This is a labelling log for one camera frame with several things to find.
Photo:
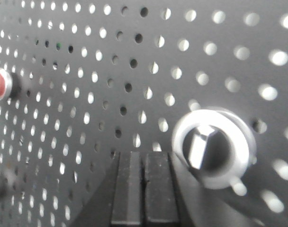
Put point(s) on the red push button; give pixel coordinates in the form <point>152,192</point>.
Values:
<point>10,85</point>

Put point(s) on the black perforated pegboard panel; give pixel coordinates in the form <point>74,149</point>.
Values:
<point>104,77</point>

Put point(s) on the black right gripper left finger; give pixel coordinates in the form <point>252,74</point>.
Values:
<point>118,202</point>

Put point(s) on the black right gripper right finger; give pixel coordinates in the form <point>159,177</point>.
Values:
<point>164,205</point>

